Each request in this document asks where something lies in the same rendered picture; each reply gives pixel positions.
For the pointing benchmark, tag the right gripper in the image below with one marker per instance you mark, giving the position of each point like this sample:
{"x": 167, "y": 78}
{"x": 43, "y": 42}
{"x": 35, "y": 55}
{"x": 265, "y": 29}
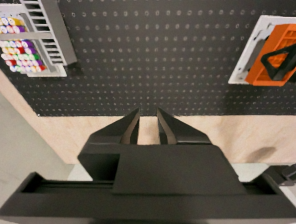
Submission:
{"x": 288, "y": 64}

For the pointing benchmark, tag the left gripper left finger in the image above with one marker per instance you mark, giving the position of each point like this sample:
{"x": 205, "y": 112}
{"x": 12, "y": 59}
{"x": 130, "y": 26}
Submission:
{"x": 119, "y": 131}

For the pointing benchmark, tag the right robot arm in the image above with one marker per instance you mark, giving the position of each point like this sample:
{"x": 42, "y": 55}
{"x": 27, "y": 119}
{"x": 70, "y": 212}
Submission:
{"x": 293, "y": 177}

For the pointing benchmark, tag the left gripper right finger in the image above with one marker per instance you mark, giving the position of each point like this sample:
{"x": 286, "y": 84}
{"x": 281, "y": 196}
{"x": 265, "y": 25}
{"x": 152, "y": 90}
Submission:
{"x": 178, "y": 132}

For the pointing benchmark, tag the orange tube rack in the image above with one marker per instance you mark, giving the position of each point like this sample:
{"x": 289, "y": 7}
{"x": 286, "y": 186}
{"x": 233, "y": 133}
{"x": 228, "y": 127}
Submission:
{"x": 281, "y": 36}

